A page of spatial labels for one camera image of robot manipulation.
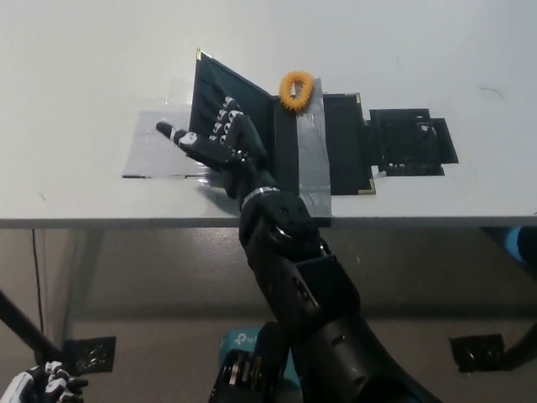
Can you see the grey duct tape strip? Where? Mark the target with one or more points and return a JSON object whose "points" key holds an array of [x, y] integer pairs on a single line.
{"points": [[312, 168]]}

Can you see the blue object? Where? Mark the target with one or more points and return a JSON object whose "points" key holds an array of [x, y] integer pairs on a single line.
{"points": [[522, 243]]}

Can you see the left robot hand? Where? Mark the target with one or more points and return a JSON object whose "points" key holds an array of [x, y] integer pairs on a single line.
{"points": [[46, 384]]}

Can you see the black USC diary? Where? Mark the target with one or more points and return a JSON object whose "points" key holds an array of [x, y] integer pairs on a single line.
{"points": [[348, 142]]}

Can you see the black tape patch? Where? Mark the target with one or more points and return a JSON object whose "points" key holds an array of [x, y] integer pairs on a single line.
{"points": [[403, 142]]}

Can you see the clear plastic tape sheet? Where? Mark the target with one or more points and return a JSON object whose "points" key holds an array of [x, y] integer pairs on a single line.
{"points": [[147, 151]]}

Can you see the black floor tape square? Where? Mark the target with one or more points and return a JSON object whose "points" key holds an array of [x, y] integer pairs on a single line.
{"points": [[89, 354], [476, 352]]}

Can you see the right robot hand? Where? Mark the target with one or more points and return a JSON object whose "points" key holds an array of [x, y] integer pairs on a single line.
{"points": [[235, 151]]}

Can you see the teal tp-link box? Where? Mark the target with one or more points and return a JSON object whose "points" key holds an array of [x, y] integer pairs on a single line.
{"points": [[239, 339]]}

